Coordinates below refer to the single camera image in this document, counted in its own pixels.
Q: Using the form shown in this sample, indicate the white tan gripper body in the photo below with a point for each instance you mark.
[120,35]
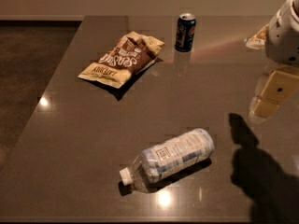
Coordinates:
[284,40]

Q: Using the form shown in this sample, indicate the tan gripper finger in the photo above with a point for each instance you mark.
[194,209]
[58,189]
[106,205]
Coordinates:
[257,41]
[261,110]

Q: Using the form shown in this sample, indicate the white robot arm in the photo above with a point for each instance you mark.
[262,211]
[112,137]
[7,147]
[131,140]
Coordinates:
[282,38]

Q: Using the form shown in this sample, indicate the clear plastic bottle blue label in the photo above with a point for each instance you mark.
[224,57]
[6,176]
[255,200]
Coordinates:
[153,165]

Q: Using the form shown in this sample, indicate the dark blue soda can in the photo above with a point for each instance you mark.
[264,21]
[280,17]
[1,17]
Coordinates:
[185,32]

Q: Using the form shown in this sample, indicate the brown yellow chip bag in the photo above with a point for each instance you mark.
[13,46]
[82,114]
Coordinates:
[133,54]

